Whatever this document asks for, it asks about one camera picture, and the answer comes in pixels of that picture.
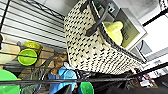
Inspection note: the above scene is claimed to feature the tan cardboard packet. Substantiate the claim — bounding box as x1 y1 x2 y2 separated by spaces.
18 46 58 79

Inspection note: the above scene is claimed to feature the orange brown toy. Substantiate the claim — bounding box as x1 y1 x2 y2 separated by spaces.
53 52 69 69

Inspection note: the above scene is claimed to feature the green round container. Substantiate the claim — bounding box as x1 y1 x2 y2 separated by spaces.
0 69 22 94

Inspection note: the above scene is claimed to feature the yellow packet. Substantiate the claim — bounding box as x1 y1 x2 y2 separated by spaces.
102 20 125 46

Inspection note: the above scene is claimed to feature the blue plush toy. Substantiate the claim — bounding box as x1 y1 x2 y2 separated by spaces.
48 66 79 94

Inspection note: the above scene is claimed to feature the dark green bowl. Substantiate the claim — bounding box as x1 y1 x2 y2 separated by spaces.
79 81 95 94

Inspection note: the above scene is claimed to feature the black wire shelf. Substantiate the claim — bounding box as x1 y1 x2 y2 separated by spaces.
0 0 168 94

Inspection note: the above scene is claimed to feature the yellow toy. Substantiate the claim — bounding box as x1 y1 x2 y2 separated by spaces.
23 40 42 51

